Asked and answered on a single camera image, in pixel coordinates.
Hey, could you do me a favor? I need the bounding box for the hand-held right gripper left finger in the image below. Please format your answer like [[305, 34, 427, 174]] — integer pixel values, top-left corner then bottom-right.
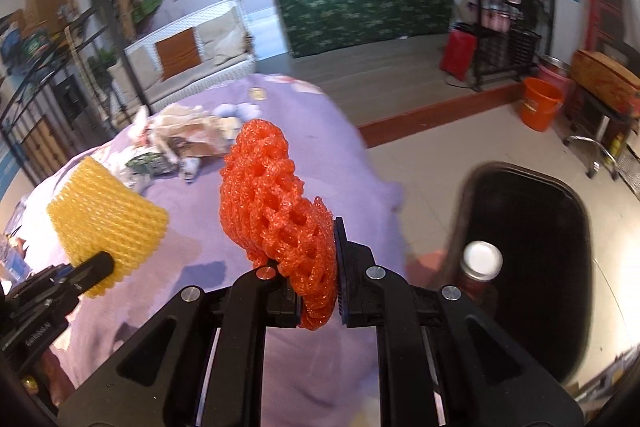
[[57, 264, 306, 427]]

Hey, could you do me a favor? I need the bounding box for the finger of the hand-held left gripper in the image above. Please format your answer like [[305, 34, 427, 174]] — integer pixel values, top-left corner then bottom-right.
[[66, 251, 116, 293]]

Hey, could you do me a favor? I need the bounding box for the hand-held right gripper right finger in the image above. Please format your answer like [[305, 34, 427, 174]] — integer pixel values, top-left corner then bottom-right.
[[332, 217, 586, 427]]

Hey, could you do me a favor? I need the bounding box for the yellow foam fruit net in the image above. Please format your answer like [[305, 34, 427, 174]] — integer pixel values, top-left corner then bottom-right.
[[46, 157, 170, 299]]

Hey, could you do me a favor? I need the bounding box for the orange foam fruit net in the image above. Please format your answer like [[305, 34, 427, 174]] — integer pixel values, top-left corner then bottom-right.
[[219, 119, 337, 333]]

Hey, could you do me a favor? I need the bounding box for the green patterned carton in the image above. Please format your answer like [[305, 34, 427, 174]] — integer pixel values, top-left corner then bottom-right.
[[126, 151, 173, 178]]

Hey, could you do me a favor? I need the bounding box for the white tissue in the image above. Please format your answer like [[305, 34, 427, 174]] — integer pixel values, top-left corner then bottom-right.
[[132, 103, 221, 145]]

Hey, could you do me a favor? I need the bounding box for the black trash bin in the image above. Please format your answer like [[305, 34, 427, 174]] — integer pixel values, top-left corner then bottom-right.
[[444, 161, 594, 389]]

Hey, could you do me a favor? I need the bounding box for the purple floral tablecloth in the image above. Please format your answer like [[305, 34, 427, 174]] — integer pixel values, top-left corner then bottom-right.
[[0, 74, 407, 427]]

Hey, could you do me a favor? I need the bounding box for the crumpled printed paper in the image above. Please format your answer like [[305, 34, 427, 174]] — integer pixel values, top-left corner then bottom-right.
[[179, 157, 202, 181]]

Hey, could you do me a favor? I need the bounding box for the brown cardboard scrap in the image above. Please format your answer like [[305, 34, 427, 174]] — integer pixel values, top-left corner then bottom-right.
[[172, 134, 228, 158]]

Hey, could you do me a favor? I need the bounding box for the black iron fence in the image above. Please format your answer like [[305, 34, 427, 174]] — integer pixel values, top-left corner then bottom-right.
[[0, 4, 152, 188]]

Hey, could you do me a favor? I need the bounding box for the white wicker sofa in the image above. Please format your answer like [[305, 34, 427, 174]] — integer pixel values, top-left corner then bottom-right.
[[123, 0, 259, 108]]

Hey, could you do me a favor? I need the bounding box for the brown cushion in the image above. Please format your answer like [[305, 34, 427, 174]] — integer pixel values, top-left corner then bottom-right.
[[155, 28, 204, 82]]

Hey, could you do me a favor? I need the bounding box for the red bag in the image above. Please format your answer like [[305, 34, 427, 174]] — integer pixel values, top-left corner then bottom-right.
[[439, 29, 479, 82]]

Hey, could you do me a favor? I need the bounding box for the orange bucket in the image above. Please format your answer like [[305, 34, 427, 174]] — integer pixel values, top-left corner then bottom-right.
[[517, 77, 565, 133]]

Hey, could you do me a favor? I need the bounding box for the green patterned counter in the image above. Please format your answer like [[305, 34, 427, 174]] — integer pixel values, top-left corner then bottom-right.
[[272, 0, 454, 59]]

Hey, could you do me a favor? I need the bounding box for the chrome stool base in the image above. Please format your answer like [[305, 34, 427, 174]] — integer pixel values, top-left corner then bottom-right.
[[562, 112, 632, 181]]

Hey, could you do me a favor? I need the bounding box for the black metal rack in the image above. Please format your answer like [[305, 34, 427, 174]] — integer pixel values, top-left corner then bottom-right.
[[469, 0, 557, 91]]

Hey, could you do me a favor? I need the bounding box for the pink basin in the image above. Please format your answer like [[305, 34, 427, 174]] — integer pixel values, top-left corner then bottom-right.
[[537, 54, 577, 94]]

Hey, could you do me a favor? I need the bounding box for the brown padded stool seat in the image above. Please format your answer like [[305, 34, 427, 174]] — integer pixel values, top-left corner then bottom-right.
[[570, 49, 640, 118]]

